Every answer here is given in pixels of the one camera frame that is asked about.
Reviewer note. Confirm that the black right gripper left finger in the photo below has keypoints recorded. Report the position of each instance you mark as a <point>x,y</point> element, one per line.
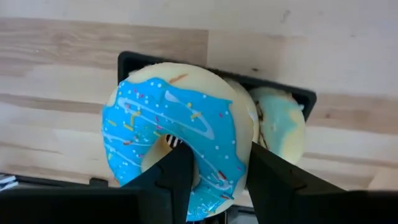
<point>168,193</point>

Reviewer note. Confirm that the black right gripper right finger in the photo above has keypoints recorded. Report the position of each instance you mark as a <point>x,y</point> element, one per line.
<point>280,199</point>

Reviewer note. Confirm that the green frosted toy donut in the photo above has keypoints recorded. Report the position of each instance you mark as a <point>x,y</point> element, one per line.
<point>280,124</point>

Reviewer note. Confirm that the blue frosted toy donut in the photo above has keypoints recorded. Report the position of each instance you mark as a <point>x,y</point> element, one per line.
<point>174,102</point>

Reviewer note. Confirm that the black slotted plastic basket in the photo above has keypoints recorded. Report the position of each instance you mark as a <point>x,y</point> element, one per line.
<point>130,62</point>

